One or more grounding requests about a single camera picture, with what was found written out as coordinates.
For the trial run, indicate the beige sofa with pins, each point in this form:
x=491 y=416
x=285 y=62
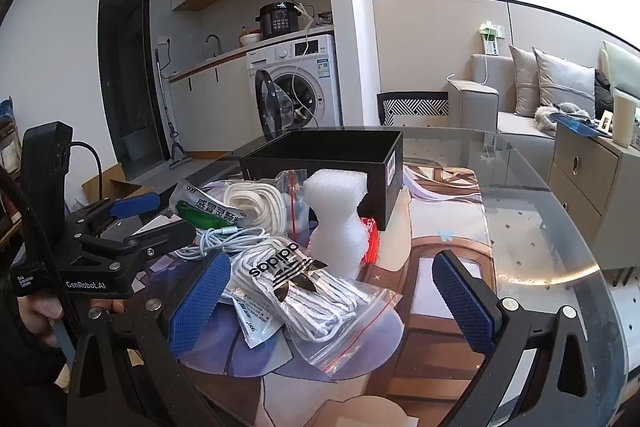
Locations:
x=475 y=107

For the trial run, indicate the kitchen counter with cabinets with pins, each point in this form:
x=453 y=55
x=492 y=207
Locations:
x=215 y=92

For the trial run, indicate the printed table mat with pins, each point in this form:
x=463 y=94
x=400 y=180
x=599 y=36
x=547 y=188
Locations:
x=430 y=357

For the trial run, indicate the white washing machine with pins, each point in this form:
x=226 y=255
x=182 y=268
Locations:
x=300 y=52

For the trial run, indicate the beige sideboard cabinet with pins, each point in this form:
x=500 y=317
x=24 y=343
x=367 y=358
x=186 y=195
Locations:
x=580 y=187

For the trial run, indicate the bag of white shoelaces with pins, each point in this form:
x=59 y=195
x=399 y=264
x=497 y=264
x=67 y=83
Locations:
x=310 y=302

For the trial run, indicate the green white medicine packet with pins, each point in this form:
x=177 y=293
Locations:
x=200 y=207

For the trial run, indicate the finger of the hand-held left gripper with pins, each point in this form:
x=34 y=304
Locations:
x=132 y=206
x=170 y=234

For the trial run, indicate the grey satin pillow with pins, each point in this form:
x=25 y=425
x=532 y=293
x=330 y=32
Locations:
x=525 y=82
x=565 y=82

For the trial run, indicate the person's left hand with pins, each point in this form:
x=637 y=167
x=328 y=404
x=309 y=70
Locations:
x=35 y=317

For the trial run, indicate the grey furry cloth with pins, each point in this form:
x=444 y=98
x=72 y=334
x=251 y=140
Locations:
x=550 y=114

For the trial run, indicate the white wall outlet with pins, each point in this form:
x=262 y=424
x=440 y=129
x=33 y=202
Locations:
x=164 y=42

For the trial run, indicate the black pressure cooker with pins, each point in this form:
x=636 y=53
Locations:
x=277 y=22

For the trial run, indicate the red white glue packet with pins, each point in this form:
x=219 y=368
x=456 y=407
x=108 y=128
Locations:
x=370 y=238

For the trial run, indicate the dark glass door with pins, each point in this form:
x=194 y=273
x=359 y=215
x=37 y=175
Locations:
x=130 y=57

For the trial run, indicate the light green cushion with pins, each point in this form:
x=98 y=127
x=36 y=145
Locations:
x=622 y=62

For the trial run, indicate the white foam piece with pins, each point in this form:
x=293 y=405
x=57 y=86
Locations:
x=335 y=227

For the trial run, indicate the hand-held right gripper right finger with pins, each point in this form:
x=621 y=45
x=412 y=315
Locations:
x=465 y=302

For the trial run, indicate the white wall power strip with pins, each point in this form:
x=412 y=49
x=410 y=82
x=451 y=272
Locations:
x=491 y=39

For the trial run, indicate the person's left forearm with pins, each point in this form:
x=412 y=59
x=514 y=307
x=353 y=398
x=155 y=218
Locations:
x=20 y=382

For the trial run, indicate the black garment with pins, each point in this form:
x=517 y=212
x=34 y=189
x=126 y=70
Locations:
x=602 y=92

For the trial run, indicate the black rectangular box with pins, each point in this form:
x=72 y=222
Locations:
x=320 y=157

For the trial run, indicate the black white patterned chair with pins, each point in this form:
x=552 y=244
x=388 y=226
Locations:
x=415 y=107

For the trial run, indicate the small white sachet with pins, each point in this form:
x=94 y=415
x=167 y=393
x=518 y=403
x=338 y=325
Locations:
x=255 y=324

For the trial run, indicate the cream cylinder candle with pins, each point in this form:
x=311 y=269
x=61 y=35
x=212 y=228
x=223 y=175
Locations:
x=624 y=119

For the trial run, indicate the metal pot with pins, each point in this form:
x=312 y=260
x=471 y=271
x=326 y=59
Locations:
x=324 y=19

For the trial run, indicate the small picture frame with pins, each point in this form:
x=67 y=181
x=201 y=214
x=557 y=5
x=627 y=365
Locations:
x=606 y=121

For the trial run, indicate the grey bucket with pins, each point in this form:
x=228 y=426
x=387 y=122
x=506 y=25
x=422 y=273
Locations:
x=136 y=146

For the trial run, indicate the blue plastic packet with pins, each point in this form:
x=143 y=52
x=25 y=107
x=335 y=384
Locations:
x=580 y=126

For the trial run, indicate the white bowl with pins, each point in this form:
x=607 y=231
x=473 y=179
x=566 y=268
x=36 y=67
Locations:
x=250 y=39

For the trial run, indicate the black kitchen faucet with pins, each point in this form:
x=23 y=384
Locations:
x=218 y=43

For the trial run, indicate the open cardboard box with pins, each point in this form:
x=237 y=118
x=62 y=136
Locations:
x=117 y=187

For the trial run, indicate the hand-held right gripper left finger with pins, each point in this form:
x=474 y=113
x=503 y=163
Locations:
x=200 y=302

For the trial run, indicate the flat floor mop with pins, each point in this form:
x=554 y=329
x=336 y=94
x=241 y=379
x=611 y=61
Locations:
x=176 y=147

